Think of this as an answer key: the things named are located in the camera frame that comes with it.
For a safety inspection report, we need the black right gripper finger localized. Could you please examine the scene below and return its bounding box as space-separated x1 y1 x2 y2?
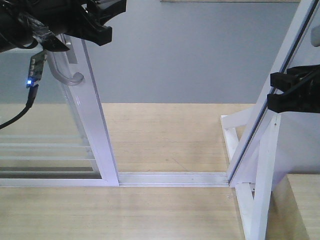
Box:
270 72 300 93
267 93 320 113

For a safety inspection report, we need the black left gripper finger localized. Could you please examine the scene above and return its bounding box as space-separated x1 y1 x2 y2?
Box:
92 0 127 24
80 11 113 46

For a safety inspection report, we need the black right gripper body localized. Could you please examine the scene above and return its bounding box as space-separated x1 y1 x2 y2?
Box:
286 64 320 97

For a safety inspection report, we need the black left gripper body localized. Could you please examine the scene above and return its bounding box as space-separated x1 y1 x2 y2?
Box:
32 0 95 38

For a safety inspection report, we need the grey door handle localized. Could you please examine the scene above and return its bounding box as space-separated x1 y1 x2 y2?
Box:
46 51 84 86

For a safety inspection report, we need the white sliding glass door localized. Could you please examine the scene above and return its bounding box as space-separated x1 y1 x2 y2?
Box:
0 35 120 187

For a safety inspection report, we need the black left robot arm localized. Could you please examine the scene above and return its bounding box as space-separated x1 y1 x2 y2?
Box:
0 0 127 53

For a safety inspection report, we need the aluminium floor door track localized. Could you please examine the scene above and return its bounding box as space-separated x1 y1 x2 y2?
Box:
118 172 229 188

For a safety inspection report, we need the green circuit board blue led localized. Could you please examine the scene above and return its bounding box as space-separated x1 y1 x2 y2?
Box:
26 50 47 88

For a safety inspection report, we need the light wooden box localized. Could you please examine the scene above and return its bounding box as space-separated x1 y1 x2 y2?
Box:
271 174 320 240

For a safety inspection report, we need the light wooden platform board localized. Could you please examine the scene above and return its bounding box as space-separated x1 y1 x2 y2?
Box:
0 103 250 240

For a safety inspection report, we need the white rear support bracket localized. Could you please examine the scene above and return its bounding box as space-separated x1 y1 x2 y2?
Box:
220 106 253 163

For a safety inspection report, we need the white support bracket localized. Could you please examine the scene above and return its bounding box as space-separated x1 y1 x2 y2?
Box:
220 106 253 163
235 114 282 240

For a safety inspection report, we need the white door frame post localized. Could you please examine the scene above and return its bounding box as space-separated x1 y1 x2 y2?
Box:
226 0 320 188

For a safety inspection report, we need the black thick cable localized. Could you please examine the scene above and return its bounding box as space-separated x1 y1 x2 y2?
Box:
0 84 40 130

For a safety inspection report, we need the white front support bracket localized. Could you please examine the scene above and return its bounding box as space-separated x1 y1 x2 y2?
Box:
235 114 282 240

